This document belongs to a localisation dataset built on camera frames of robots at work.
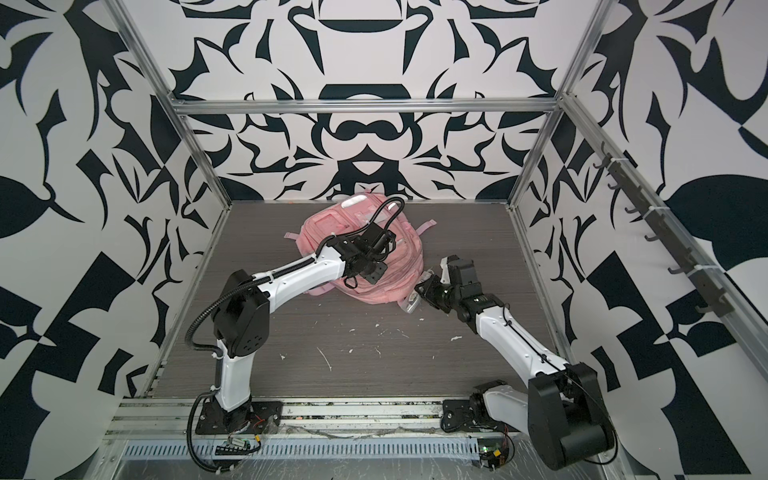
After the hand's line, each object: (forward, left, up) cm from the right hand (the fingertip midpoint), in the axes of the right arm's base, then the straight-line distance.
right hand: (417, 286), depth 84 cm
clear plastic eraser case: (-4, +1, -1) cm, 4 cm away
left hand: (+9, +11, 0) cm, 14 cm away
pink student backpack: (+31, +19, -3) cm, 36 cm away
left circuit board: (-35, +46, -13) cm, 59 cm away
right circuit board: (-37, -16, -13) cm, 42 cm away
